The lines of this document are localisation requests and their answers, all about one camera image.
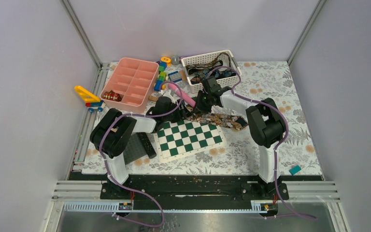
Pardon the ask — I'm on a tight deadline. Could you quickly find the colourful lego block vehicle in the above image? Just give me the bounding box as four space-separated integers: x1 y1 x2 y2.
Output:
154 57 171 91

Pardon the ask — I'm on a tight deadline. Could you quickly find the wooden arch block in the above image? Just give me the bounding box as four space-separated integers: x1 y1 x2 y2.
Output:
149 94 159 102

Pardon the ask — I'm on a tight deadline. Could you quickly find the brown floral patterned tie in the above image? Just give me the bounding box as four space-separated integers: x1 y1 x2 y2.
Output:
187 113 248 131

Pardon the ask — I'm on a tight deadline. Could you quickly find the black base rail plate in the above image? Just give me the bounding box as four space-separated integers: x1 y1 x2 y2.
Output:
100 173 324 211

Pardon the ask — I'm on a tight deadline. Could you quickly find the green white chessboard mat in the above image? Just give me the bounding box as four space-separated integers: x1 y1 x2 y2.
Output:
154 120 227 163

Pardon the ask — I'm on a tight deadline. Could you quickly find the pink divided organizer tray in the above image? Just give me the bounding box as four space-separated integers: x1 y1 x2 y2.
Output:
100 58 158 113

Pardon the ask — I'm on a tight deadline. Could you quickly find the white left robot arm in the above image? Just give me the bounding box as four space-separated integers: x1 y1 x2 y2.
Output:
89 96 192 199

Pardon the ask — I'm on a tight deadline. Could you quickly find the yellow toy crane car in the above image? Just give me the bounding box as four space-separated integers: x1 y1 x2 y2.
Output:
74 86 105 113

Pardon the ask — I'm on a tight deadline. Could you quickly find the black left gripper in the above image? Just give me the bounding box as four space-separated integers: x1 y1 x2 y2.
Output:
162 99 192 123

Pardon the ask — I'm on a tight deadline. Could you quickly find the wooden rectangular block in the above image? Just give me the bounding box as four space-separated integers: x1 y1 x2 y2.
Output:
180 70 187 82

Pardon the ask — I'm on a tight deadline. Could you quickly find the grey lego baseplate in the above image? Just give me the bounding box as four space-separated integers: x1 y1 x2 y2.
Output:
124 133 147 165

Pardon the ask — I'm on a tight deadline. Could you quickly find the blue patterned tie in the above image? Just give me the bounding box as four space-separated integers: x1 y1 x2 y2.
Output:
187 69 236 84

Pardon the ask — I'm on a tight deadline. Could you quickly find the blue grey lego brick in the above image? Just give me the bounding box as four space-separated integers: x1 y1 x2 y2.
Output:
168 71 183 83

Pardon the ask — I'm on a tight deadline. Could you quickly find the purple glitter microphone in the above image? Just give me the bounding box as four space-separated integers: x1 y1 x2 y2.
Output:
171 56 181 65

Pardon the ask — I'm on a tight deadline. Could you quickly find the white perforated plastic basket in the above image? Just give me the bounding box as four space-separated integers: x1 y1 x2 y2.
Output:
181 50 241 93

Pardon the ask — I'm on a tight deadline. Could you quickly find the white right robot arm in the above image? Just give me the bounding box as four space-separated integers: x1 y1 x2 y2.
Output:
193 77 287 199

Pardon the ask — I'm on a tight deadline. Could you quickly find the rolled red patterned tie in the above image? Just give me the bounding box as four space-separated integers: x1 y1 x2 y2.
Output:
103 90 122 102

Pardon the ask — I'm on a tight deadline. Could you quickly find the small teal block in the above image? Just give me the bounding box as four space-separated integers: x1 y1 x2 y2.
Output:
289 165 301 175

